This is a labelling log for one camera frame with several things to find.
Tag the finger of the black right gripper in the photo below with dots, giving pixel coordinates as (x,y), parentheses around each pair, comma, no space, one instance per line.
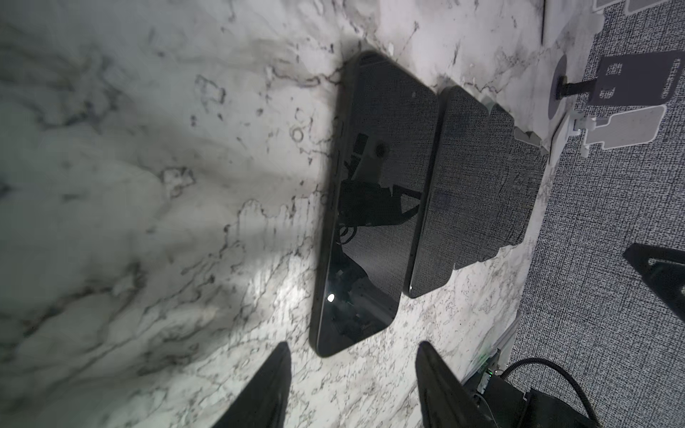
(662,270)

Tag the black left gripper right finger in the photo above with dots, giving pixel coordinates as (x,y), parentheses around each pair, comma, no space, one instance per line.
(443,399)

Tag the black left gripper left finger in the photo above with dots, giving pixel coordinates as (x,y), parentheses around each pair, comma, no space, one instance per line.
(263,402)

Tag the black phone white stripe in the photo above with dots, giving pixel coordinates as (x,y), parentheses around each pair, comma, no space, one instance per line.
(382,153)

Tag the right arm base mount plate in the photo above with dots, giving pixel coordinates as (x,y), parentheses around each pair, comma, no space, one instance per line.
(486,367)

